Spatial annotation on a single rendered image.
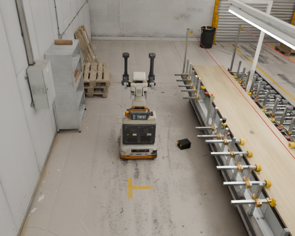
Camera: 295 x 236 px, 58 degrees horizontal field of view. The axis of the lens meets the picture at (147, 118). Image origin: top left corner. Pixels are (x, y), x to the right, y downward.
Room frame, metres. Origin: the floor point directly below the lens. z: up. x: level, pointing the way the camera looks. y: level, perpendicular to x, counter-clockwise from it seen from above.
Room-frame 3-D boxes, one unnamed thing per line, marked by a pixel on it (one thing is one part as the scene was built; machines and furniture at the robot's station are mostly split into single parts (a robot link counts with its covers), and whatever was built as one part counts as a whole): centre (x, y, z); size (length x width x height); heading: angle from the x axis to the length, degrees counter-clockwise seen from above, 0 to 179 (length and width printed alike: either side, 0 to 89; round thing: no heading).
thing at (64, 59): (4.67, 1.55, 0.78); 0.90 x 0.45 x 1.55; 5
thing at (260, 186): (1.90, -1.13, 0.92); 0.04 x 0.04 x 0.48; 5
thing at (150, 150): (3.48, 0.10, 0.23); 0.41 x 0.02 x 0.08; 95
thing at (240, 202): (1.85, -1.05, 0.95); 0.36 x 0.03 x 0.03; 95
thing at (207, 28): (10.20, -2.11, 0.36); 0.59 x 0.58 x 0.73; 5
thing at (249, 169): (2.15, -1.11, 0.92); 0.04 x 0.04 x 0.48; 5
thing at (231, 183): (2.11, -1.09, 0.95); 0.50 x 0.04 x 0.04; 95
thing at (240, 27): (5.80, -1.87, 1.25); 0.15 x 0.08 x 1.10; 5
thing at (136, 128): (3.71, 0.14, 0.59); 0.55 x 0.34 x 0.83; 95
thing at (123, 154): (3.80, 0.15, 0.16); 0.67 x 0.64 x 0.25; 5
